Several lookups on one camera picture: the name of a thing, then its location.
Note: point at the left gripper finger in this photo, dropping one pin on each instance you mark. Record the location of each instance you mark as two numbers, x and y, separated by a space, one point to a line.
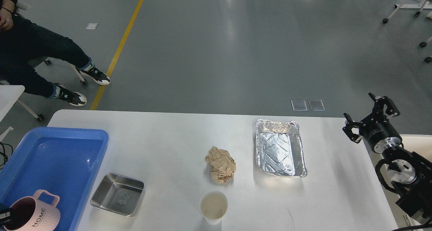
6 215

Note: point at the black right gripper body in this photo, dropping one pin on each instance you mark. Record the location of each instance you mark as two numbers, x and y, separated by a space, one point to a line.
380 135

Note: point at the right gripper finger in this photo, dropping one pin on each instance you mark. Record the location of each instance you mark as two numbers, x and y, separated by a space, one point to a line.
355 131
383 109

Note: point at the pink ribbed mug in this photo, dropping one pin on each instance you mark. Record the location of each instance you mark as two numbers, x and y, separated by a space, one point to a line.
33 214

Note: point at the square stainless steel tray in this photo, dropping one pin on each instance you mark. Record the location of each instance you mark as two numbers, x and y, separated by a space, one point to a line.
119 194

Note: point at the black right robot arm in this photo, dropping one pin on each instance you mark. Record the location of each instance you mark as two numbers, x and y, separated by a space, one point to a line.
404 173

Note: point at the white bin at right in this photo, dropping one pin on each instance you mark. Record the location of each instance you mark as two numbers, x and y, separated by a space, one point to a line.
421 144

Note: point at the right clear floor plate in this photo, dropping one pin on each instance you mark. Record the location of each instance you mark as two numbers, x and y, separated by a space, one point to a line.
316 105

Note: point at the clear floor plate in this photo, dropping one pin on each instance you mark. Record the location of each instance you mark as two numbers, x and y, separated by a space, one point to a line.
299 105
316 105

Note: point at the left clear floor plate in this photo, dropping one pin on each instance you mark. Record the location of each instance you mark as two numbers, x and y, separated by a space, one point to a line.
299 105

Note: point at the aluminium foil tray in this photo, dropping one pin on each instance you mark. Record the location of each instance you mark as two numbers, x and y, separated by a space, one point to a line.
278 148

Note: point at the blue plastic tray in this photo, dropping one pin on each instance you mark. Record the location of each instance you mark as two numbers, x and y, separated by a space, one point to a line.
63 161

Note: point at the white side table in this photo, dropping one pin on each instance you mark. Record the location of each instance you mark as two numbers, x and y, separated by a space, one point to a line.
9 94

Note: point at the crumpled brown paper ball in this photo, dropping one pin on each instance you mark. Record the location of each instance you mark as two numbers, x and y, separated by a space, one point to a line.
222 165

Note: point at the white paper cup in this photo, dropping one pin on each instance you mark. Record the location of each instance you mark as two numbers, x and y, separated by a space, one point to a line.
213 206

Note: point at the person in black sweater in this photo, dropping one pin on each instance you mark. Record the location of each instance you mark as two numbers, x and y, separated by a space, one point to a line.
30 52

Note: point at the white rolling cart frame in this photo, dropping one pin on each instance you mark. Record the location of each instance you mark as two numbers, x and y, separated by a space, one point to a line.
420 6

